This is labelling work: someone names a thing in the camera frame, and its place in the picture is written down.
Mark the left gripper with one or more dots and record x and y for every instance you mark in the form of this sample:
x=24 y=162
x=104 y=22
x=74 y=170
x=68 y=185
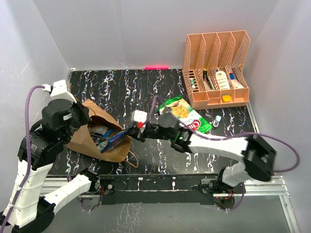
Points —
x=84 y=110

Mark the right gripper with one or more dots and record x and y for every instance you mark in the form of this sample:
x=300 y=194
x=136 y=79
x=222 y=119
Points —
x=134 y=130

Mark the blue Burts chips bag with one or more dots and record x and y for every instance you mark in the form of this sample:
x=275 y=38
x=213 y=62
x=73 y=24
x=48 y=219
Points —
x=115 y=140

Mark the brown paper bag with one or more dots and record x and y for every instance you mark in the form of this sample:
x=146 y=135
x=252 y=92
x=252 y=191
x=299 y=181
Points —
x=82 y=143

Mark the green Chuba chips bag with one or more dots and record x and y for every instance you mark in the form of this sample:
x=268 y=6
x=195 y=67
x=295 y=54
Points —
x=185 y=113

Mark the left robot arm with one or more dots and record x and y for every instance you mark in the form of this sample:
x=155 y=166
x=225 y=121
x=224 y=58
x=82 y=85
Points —
x=28 y=210

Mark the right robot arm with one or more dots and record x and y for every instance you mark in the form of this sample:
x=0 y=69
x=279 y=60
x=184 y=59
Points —
x=255 y=157

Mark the white blue snack packet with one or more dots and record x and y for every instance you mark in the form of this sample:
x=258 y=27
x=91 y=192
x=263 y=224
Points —
x=97 y=132

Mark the small colourful snack packet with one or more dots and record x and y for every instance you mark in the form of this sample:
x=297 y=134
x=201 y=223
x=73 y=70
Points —
x=102 y=145

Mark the pink tape strip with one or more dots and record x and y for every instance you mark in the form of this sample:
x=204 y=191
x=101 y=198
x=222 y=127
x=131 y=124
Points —
x=156 y=67

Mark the green white small bottles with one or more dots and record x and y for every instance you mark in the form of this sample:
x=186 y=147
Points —
x=193 y=83

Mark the small white blue bottle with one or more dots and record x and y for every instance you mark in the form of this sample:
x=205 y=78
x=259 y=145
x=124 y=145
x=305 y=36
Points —
x=216 y=121

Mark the black yellow marker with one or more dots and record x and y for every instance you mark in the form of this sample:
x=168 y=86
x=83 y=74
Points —
x=207 y=81

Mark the yellow block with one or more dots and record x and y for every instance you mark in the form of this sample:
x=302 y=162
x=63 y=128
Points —
x=226 y=98

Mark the white lotion bottle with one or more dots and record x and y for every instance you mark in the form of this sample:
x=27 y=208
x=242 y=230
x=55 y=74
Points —
x=222 y=80

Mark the orange mesh file organizer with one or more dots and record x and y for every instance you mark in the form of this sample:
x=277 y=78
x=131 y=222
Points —
x=225 y=51

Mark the white tube blue cap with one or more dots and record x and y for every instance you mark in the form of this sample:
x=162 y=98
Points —
x=235 y=83

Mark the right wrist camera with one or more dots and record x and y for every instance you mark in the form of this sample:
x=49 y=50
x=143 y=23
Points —
x=138 y=118

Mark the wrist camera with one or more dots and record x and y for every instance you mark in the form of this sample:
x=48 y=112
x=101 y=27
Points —
x=138 y=118
x=59 y=90

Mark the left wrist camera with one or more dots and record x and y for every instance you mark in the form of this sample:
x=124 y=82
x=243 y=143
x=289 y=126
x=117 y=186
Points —
x=59 y=90

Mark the aluminium frame rail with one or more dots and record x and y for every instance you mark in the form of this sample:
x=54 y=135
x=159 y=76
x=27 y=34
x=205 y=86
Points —
x=275 y=187

